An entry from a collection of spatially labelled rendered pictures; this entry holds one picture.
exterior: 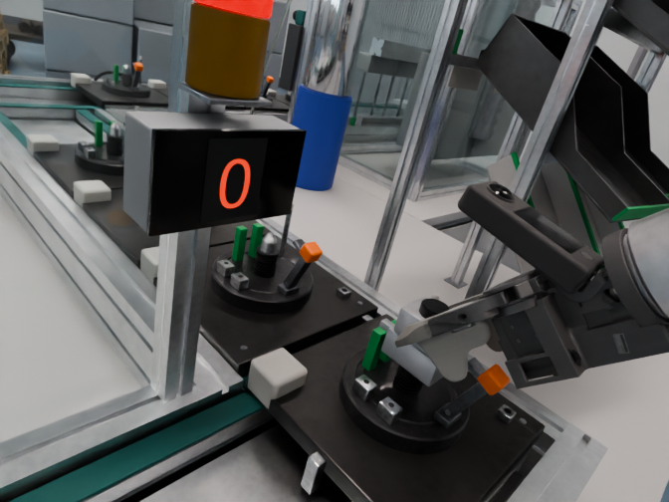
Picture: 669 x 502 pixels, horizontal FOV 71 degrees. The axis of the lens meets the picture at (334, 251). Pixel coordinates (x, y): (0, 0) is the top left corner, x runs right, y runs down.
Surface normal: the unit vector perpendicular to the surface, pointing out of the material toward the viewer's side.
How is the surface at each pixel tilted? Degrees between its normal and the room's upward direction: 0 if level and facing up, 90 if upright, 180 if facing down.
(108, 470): 0
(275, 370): 0
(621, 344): 90
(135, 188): 90
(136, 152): 90
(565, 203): 90
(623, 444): 0
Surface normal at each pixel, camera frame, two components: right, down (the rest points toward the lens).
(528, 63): -0.80, 0.10
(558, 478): 0.22, -0.87
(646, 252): -0.80, -0.28
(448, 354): -0.52, 0.07
